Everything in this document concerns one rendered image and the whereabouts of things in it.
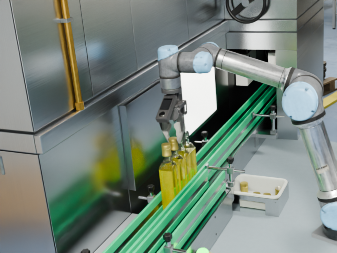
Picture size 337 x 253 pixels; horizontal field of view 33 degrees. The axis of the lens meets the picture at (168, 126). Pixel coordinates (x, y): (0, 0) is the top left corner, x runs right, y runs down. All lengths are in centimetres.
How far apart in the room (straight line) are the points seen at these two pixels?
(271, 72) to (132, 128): 54
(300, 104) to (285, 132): 124
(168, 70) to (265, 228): 75
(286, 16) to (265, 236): 118
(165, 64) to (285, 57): 110
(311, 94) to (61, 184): 84
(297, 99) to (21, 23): 89
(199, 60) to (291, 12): 105
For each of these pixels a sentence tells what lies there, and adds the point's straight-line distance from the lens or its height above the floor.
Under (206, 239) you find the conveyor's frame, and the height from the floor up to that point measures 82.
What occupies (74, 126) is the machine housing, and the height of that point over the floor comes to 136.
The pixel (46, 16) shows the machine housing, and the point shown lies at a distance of 173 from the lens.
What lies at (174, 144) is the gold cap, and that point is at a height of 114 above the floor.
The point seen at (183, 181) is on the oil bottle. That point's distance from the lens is 222.
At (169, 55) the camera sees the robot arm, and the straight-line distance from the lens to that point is 204.
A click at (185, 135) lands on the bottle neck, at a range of 226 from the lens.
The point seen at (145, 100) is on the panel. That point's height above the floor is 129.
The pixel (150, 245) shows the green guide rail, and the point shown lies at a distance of 196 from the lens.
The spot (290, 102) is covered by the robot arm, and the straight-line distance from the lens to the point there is 193.
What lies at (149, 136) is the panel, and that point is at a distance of 226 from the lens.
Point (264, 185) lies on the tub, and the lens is 256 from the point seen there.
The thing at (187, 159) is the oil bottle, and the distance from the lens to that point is 224.
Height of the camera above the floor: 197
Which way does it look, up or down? 21 degrees down
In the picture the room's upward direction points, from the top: 5 degrees counter-clockwise
